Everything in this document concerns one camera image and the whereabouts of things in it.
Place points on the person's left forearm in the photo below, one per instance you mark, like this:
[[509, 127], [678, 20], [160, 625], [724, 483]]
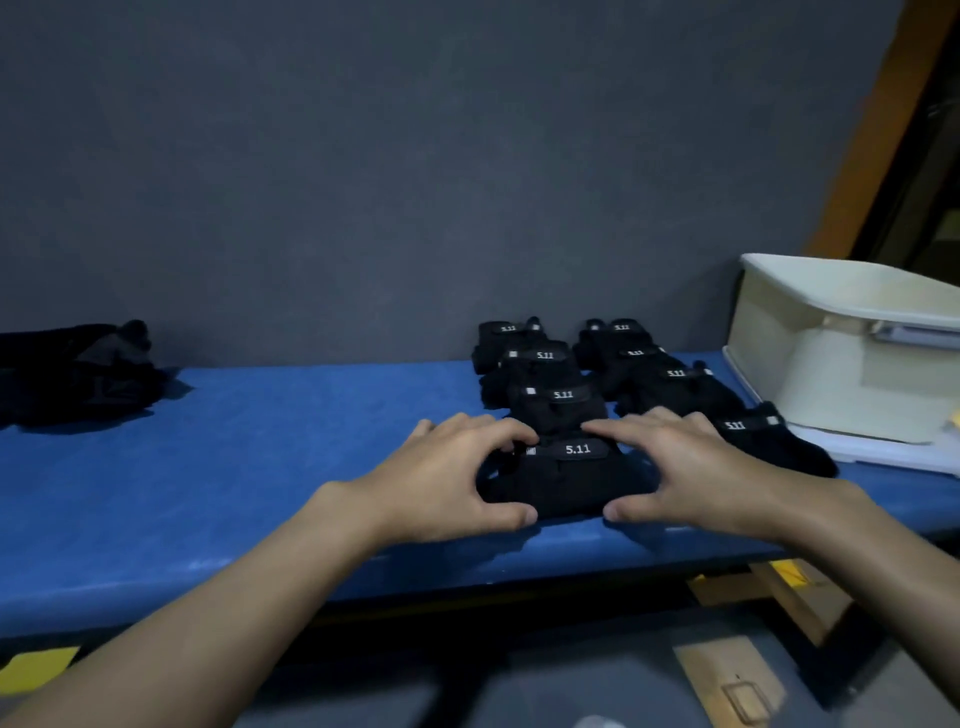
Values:
[[187, 630]]

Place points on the white plastic lid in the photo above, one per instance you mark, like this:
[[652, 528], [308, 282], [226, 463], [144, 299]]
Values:
[[885, 450]]

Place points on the person's right forearm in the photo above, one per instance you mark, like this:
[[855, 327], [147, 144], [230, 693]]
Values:
[[877, 555]]

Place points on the white storage box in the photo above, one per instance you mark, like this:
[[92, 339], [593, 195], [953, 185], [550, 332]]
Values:
[[810, 375]]

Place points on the yellow floor mat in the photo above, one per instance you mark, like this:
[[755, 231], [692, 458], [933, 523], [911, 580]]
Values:
[[34, 670]]

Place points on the person's right hand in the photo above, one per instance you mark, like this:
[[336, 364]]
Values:
[[705, 480]]

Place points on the person's left hand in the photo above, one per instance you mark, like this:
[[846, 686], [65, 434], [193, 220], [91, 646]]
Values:
[[427, 495]]

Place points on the pile of black gloves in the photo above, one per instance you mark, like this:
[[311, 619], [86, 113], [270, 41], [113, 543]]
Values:
[[75, 382]]

